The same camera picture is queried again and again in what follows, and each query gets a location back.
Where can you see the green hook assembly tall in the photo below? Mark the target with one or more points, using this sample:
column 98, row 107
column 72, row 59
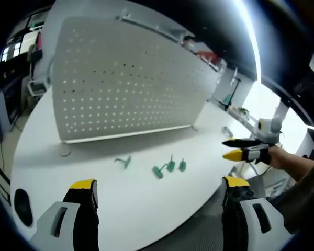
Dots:
column 170, row 165

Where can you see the round white pegboard foot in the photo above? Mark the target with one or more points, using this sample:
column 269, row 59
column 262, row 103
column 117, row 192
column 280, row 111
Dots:
column 65, row 151

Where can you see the black oval table grommet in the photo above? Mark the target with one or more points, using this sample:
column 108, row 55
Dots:
column 23, row 207

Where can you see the kick scooter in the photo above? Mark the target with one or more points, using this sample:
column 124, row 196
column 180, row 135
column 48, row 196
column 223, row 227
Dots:
column 229, row 96

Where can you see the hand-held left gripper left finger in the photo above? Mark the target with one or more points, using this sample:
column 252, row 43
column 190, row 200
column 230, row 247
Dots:
column 68, row 222

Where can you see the person's right hand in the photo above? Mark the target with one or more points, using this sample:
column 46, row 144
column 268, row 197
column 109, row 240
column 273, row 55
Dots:
column 276, row 157

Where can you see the white pegboard mounting plate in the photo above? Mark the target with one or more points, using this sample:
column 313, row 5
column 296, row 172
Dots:
column 125, row 86

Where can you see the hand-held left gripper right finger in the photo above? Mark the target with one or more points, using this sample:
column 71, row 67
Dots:
column 251, row 222

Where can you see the white chair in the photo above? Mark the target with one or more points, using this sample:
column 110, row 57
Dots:
column 38, row 87

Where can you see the grey metal hook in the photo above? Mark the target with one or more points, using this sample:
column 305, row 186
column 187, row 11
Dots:
column 227, row 130

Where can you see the green hook assembly small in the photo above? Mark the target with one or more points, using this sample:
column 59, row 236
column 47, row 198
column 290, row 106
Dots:
column 182, row 165

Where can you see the person's dark sleeve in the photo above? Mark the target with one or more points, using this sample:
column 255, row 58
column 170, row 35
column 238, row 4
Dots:
column 306, row 198

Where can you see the ceiling light strip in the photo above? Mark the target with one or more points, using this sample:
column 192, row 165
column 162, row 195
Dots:
column 252, row 39

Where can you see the green hook assembly large base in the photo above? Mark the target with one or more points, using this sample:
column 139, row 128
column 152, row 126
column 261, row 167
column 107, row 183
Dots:
column 158, row 172

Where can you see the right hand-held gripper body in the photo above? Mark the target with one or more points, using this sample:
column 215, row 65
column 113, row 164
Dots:
column 267, row 130

